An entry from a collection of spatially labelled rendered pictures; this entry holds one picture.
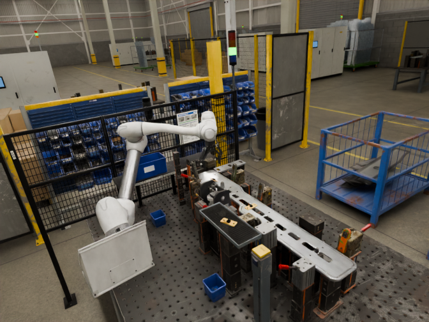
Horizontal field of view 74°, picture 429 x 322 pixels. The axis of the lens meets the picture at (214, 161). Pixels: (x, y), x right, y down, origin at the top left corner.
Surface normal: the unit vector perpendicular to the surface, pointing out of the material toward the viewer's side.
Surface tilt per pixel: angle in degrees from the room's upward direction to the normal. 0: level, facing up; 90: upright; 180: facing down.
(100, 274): 90
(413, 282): 0
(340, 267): 0
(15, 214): 90
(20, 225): 90
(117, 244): 90
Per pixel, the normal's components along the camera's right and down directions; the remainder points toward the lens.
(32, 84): 0.54, 0.30
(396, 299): -0.07, -0.91
